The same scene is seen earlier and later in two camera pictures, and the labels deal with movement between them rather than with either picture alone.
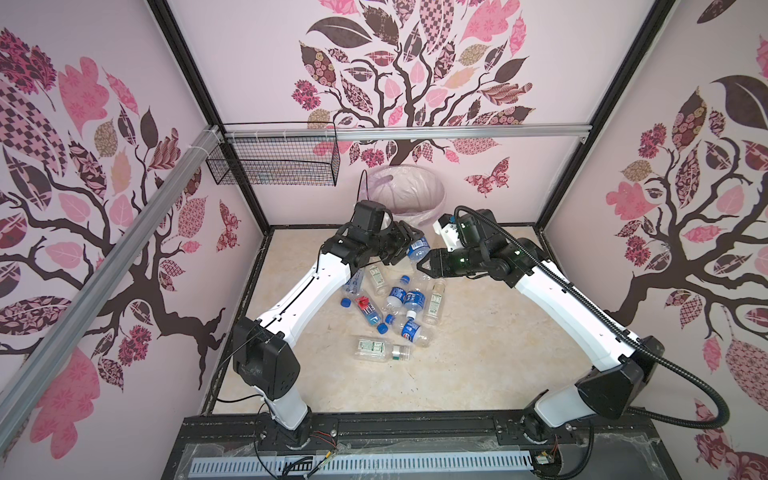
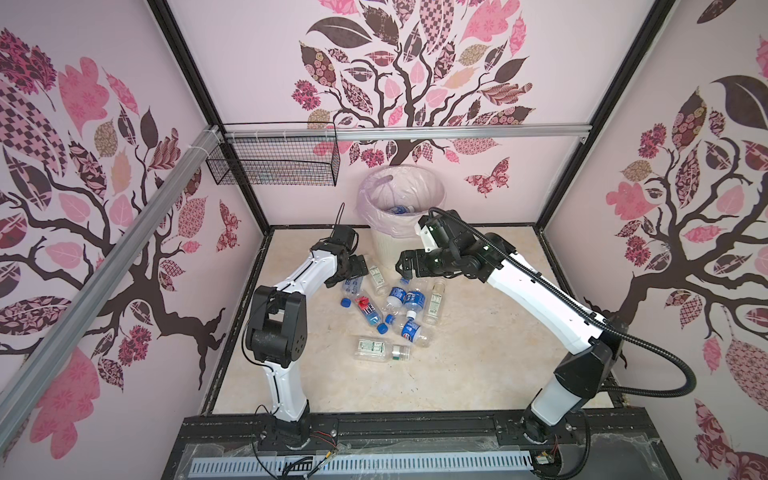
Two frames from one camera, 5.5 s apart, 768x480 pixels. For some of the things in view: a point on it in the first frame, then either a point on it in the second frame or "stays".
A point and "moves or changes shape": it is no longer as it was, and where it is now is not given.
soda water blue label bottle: x=353 y=284 stays
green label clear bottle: x=438 y=289 stays
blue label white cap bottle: x=413 y=303 stays
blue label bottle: x=419 y=249 moves or changes shape
